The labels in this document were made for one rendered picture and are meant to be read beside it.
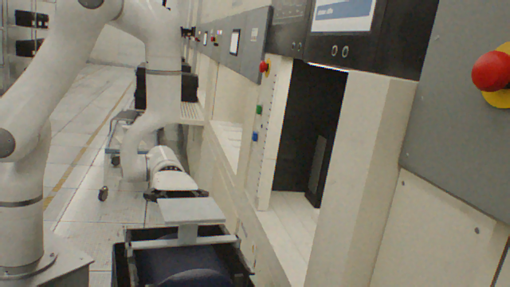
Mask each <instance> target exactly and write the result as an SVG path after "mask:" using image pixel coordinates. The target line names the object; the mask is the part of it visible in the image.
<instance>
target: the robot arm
mask: <svg viewBox="0 0 510 287"><path fill-rule="evenodd" d="M106 24H107V25H110V26H112V27H115V28H116V29H118V30H121V31H123V32H125V33H127V34H129V35H131V36H134V37H137V38H138V39H140V40H141V41H142V42H143V43H144V44H145V55H146V86H147V110H146V112H145V113H144V114H143V115H142V116H141V117H140V118H139V119H138V120H137V121H136V122H135V123H134V124H133V125H132V126H131V127H130V128H129V129H128V130H127V132H126V134H125V135H124V137H123V139H122V142H121V145H120V171H121V177H122V178H123V180H124V181H125V182H127V183H143V182H152V188H151V189H149V190H147V191H144V192H143V197H144V198H146V199H150V200H151V201H152V202H154V203H155V204H156V205H157V206H158V205H159V204H158V202H157V199H180V198H207V197H208V196H209V191H204V190H202V189H199V188H198V187H197V185H196V183H195V182H194V180H193V179H192V178H191V177H190V176H189V175H188V174H186V173H185V172H184V170H183V169H182V166H181V164H180V163H179V161H178V160H177V158H176V156H175V154H174V152H173V150H172V149H171V148H170V147H168V146H164V145H159V146H156V147H153V148H152V149H151V150H150V151H149V152H148V154H138V146H139V143H140V141H141V140H142V138H144V137H145V136H147V135H148V134H149V133H151V132H153V131H155V130H158V129H160V128H165V127H167V126H171V125H172V124H175V123H177V122H178V120H179V117H180V97H181V63H182V30H181V26H180V23H179V21H178V19H177V18H176V17H175V16H174V15H173V14H172V13H171V12H170V11H169V10H168V9H167V8H166V7H164V6H162V5H160V4H159V3H157V2H155V1H153V0H60V2H59V5H58V7H57V11H56V13H55V16H54V19H53V23H52V25H51V27H50V30H49V32H48V34H47V36H46V38H45V40H44V41H43V43H42V45H41V47H40V49H39V50H38V51H37V53H36V55H35V56H34V58H33V60H32V61H31V62H30V64H29V67H28V68H27V70H26V71H25V72H24V73H23V74H22V75H21V76H20V77H19V78H18V80H17V81H16V82H15V83H14V84H13V85H12V86H11V87H10V89H9V90H8V91H7V92H6V93H5V94H4V95H3V96H2V97H1V98H0V279H16V278H21V277H29V276H32V275H34V274H37V273H40V272H41V271H43V270H45V269H47V268H49V266H50V265H52V264H53V263H54V261H55V260H56V258H57V248H56V246H55V245H54V244H53V243H52V242H49V241H46V240H44V239H43V179H44V173H45V168H46V164H47V161H48V158H49V150H50V146H51V140H52V126H51V123H50V119H49V117H50V116H51V114H52V113H53V111H54V109H55V108H56V107H57V104H58V103H59V102H60V100H61V98H62V97H63V96H64V95H65V93H66V92H67V91H68V89H69V87H70V86H71V84H72V83H73V82H74V80H75V79H76V77H77V75H78V74H79V72H80V71H81V69H82V68H83V66H84V64H85V62H86V61H87V60H88V57H89V55H90V54H91V52H92V50H93V48H94V46H95V44H96V42H97V39H98V37H99V36H100V33H101V31H102V29H103V28H104V26H105V25H106Z"/></svg>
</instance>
